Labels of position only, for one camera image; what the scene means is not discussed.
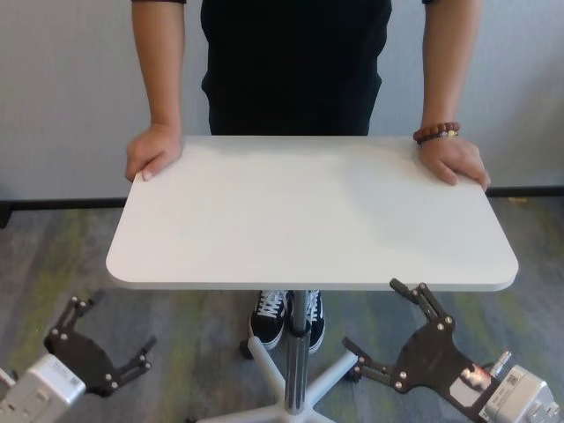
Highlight person in black clothes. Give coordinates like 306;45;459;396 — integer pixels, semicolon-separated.
200;0;394;111

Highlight person's left forearm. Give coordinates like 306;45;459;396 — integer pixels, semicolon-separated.
420;0;475;129

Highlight person's right forearm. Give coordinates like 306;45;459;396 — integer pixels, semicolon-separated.
131;0;184;131

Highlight dark blue bead bracelet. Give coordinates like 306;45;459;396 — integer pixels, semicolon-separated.
416;130;462;146

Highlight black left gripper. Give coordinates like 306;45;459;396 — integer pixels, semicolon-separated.
43;288;159;397

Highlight person's right hand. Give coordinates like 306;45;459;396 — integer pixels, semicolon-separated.
124;122;184;183

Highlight black trousers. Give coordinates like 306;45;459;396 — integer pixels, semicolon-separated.
207;78;383;137

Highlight person's left hand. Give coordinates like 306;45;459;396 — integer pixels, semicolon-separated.
417;136;492;191

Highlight brown wooden bead bracelet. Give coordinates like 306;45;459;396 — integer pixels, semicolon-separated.
412;122;462;145

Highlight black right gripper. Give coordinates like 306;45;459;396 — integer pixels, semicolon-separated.
342;277;493;418

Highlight white rolling pedestal table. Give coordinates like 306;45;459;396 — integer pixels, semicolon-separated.
105;134;520;423

